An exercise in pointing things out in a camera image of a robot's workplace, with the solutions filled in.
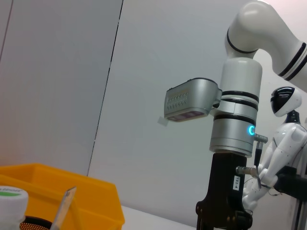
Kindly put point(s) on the clear green-label water bottle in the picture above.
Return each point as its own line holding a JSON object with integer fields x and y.
{"x": 12, "y": 203}

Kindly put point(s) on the yellow plastic bin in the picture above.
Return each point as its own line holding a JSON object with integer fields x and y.
{"x": 91, "y": 196}

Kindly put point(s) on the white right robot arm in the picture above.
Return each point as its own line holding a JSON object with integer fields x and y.
{"x": 239, "y": 83}

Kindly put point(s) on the black humanoid mount bracket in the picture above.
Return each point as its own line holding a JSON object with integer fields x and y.
{"x": 292, "y": 182}

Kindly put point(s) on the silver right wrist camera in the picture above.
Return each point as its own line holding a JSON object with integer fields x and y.
{"x": 189, "y": 100}

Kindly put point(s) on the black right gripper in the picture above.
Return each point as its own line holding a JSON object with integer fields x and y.
{"x": 223, "y": 187}

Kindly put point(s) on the black mesh pen holder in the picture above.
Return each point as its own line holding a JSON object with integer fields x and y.
{"x": 36, "y": 224}

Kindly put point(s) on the clear plastic ruler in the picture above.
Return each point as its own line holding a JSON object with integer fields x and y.
{"x": 64, "y": 206}

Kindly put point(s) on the white humanoid robot figure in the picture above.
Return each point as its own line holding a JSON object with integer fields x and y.
{"x": 285, "y": 136}

